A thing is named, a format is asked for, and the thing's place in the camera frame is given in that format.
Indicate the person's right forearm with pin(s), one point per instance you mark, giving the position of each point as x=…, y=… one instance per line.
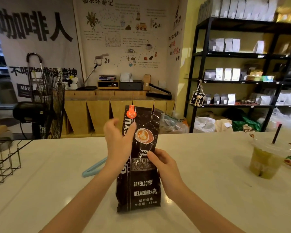
x=203, y=215

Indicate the small white packet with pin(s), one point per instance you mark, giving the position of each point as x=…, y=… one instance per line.
x=231, y=99

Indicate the black floor fan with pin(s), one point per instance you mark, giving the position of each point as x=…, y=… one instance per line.
x=29, y=111

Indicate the person's right hand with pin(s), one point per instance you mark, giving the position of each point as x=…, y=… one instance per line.
x=167, y=172

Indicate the white paper bags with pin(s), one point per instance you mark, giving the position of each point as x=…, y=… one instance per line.
x=126, y=77

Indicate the small brown wrapper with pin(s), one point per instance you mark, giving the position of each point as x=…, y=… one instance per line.
x=252, y=135

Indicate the small wooden open box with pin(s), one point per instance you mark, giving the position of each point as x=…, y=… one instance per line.
x=108, y=88

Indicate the plastic cup of green drink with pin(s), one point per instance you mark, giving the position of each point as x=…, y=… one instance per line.
x=265, y=165

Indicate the clear plastic bag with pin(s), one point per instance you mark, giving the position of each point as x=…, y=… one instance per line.
x=172, y=124

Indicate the small digital scale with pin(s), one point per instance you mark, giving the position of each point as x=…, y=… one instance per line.
x=107, y=77

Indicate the black coffee bag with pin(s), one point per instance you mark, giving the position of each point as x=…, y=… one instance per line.
x=140, y=189

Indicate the black arm stand with base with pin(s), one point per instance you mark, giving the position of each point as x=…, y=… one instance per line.
x=86, y=88

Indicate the brown paper box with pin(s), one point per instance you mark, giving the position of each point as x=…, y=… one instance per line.
x=147, y=82

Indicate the person's left forearm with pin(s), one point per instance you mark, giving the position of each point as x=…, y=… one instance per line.
x=82, y=203

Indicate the white container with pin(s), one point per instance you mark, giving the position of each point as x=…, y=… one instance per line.
x=74, y=83

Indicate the illustrated wall poster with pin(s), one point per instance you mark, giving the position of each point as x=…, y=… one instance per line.
x=126, y=55

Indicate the white plastic sack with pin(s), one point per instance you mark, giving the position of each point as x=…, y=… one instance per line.
x=203, y=124

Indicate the black drinking straw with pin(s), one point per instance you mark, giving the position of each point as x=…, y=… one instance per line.
x=277, y=133

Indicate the black heat sealer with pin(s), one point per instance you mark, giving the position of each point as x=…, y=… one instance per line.
x=158, y=95

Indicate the dark paper packet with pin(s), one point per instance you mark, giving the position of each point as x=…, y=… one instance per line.
x=244, y=75

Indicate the clear plastic sacks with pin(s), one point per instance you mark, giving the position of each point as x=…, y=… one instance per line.
x=286, y=120

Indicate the light blue sealing clip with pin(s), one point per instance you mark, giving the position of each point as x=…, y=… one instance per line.
x=86, y=174

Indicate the small dark grey packet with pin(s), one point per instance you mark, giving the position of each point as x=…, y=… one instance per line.
x=216, y=99
x=224, y=99
x=208, y=99

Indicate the hanging bag with toy bear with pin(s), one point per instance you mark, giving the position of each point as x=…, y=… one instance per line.
x=198, y=99

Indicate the black sack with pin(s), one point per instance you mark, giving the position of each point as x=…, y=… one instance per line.
x=234, y=114

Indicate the black metal shelf rack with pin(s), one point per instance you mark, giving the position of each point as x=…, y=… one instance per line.
x=232, y=55

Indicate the wooden panelled sideboard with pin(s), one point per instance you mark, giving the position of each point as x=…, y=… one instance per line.
x=99, y=114

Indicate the leaning white paper packet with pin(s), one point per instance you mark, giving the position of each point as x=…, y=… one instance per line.
x=259, y=47

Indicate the row of white packets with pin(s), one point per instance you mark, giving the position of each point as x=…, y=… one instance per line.
x=232, y=7

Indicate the person's left hand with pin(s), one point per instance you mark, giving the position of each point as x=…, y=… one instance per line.
x=118, y=145

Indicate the grey metal bowl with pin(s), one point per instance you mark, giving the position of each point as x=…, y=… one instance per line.
x=0, y=146

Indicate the white banner with black letters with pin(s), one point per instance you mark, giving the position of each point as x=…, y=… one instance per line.
x=63, y=53

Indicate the green flat box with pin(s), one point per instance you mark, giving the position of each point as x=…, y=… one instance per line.
x=268, y=78

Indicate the metal hand trolley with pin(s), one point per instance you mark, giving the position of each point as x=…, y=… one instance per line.
x=34, y=53

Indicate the narrow wall poster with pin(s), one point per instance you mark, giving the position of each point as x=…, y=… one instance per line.
x=177, y=46

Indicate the grey paper packet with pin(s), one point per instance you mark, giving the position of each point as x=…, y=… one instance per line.
x=212, y=44

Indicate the row of small jars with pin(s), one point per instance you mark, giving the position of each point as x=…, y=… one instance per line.
x=247, y=102

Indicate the green plastic bag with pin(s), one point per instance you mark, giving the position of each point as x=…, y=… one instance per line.
x=252, y=123

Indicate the yellow cardboard box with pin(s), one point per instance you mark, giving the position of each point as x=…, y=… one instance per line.
x=254, y=75

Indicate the pile of pale packets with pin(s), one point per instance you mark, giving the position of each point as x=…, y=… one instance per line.
x=264, y=99

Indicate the wide grey labelled packet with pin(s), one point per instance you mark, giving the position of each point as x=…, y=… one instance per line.
x=210, y=74

